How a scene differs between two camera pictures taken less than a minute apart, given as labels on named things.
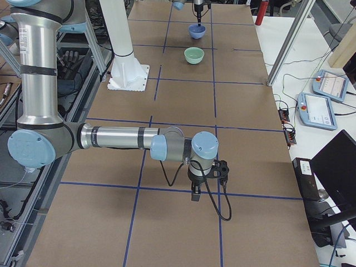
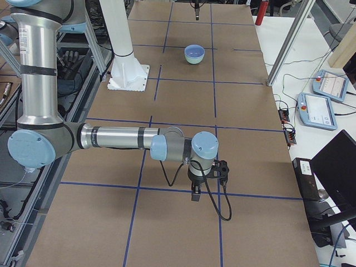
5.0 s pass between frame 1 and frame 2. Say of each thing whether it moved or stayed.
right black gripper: stayed
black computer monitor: stayed
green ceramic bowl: stayed
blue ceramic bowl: moved
